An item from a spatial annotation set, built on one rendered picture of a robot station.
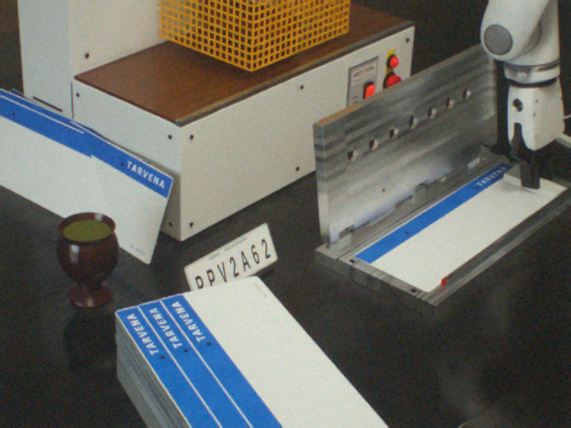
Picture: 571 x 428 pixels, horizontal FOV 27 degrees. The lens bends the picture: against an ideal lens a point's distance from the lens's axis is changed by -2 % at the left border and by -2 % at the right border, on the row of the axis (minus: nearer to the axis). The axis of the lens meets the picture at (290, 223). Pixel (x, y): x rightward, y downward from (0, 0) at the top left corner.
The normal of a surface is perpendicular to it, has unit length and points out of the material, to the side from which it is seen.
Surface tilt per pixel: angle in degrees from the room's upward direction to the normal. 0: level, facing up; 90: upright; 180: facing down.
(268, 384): 0
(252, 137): 90
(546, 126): 76
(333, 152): 81
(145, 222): 69
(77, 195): 63
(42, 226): 0
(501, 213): 0
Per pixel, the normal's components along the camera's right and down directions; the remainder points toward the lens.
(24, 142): -0.54, -0.05
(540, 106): 0.68, 0.18
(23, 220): 0.04, -0.86
